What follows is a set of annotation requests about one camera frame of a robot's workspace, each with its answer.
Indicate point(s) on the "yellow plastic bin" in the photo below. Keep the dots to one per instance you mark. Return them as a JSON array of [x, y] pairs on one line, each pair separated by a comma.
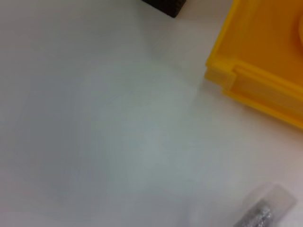
[[255, 47]]

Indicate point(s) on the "grey pen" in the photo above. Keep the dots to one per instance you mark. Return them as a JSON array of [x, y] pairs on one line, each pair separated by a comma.
[[262, 212]]

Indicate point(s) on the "black mesh pen holder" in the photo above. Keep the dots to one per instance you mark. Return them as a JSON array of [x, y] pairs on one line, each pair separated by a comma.
[[165, 7]]

